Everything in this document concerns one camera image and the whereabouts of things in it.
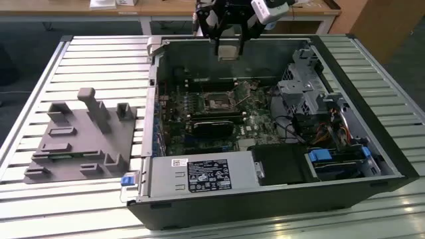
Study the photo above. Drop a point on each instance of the green motherboard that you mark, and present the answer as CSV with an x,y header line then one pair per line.
x,y
258,124

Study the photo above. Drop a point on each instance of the white label sticker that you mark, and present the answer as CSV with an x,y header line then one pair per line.
x,y
202,80

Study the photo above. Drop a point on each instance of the blue plastic clip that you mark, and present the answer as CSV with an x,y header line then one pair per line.
x,y
365,153

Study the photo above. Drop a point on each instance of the white blue box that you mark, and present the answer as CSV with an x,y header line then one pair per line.
x,y
125,2

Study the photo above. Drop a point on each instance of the silver power supply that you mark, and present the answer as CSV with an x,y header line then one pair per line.
x,y
165,174

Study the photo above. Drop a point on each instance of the black RAM slot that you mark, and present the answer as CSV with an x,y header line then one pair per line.
x,y
215,113
215,86
215,118
215,81
215,89

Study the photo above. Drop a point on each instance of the silver chipset heatsink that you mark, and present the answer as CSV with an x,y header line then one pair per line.
x,y
246,144

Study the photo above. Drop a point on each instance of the blue case latch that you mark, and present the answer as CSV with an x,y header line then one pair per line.
x,y
127,179

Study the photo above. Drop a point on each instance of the wooden desk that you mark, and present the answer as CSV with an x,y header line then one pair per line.
x,y
49,11

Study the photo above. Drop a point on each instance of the black PC case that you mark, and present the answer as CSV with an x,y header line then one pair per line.
x,y
231,214

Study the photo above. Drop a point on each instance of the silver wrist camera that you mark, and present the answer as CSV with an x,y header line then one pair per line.
x,y
270,10

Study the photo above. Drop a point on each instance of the coin cell battery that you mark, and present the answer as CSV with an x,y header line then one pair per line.
x,y
254,85

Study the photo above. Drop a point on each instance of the black graphics card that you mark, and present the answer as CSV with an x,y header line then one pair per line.
x,y
211,129

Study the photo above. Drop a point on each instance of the metal drive cage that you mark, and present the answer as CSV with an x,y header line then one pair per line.
x,y
298,99

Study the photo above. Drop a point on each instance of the green RAM stick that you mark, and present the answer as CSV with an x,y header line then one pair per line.
x,y
65,156
215,121

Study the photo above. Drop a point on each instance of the silver CPU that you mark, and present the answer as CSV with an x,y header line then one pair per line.
x,y
229,53

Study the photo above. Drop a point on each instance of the wooden cabinet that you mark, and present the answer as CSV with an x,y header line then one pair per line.
x,y
381,25

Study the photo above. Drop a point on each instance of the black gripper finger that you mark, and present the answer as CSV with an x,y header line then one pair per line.
x,y
217,44
242,44

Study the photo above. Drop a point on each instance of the CPU socket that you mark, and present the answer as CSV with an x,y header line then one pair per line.
x,y
215,102

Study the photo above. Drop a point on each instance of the black hard disk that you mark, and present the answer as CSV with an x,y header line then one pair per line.
x,y
334,170

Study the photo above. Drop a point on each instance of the grey parts rack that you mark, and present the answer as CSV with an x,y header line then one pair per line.
x,y
82,139

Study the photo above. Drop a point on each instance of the blue disk carrier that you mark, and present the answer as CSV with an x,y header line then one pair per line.
x,y
318,155

